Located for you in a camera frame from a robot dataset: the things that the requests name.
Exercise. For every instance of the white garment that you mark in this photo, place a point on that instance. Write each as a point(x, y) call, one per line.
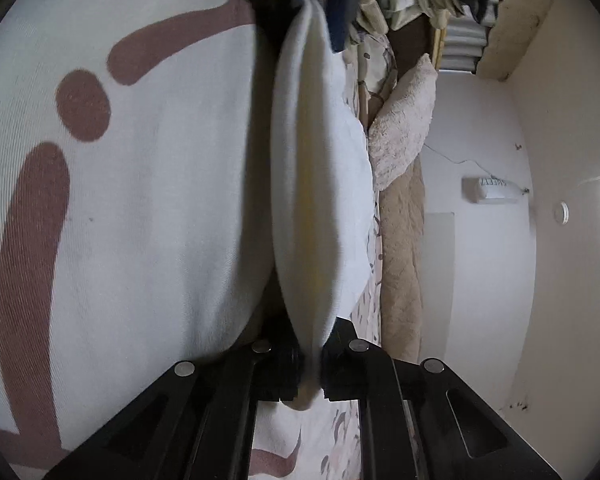
point(320, 160)

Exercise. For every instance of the pink blanket with maroon pattern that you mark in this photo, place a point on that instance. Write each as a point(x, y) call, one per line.
point(155, 220)

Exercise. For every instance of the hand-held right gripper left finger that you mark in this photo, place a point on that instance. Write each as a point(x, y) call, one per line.
point(272, 360)

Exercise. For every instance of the round white wall fixture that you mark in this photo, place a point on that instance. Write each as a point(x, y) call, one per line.
point(561, 212)

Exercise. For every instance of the fluffy cream pillow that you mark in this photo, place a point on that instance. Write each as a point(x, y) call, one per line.
point(405, 125)

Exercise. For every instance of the beige fluffy blanket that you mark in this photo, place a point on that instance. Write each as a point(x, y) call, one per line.
point(401, 260)

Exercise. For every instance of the white wall air conditioner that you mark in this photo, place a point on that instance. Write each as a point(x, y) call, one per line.
point(491, 190)

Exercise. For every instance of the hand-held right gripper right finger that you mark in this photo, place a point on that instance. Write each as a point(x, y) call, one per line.
point(337, 360)

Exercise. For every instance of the grey corrugated panel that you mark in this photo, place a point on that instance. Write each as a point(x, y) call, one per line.
point(462, 42)

